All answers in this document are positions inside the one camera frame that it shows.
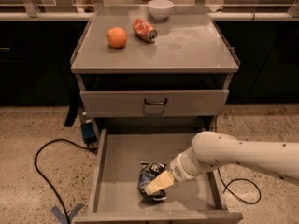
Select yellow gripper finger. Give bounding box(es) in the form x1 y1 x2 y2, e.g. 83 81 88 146
145 171 175 195

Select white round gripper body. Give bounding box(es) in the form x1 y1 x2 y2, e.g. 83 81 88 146
170 147 203 182

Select blue chip bag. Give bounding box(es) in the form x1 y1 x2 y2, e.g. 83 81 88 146
137 162 167 202

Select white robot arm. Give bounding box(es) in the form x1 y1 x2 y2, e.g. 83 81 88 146
145 132 299 195

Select grey top drawer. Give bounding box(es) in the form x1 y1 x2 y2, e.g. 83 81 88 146
80 90 229 118

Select grey drawer cabinet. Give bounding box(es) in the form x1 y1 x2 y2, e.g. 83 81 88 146
71 5 239 134

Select long white counter ledge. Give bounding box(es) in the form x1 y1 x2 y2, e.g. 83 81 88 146
0 12 299 21

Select blue power box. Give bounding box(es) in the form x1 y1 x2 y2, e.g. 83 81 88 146
80 120 97 144

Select blue tape cross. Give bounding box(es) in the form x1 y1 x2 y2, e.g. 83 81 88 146
51 203 84 224

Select crushed red soda can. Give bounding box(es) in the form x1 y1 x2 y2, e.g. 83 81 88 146
133 19 158 43

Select orange fruit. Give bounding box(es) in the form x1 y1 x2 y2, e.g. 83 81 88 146
107 27 127 49

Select white bowl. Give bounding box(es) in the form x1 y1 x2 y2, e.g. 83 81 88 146
148 0 174 21

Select dark base cabinets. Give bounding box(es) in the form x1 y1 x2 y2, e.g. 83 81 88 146
0 21 299 105

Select black drawer handle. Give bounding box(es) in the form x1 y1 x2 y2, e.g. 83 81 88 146
144 98 168 105

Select black cable left floor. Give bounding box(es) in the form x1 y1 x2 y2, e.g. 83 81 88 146
33 138 99 224

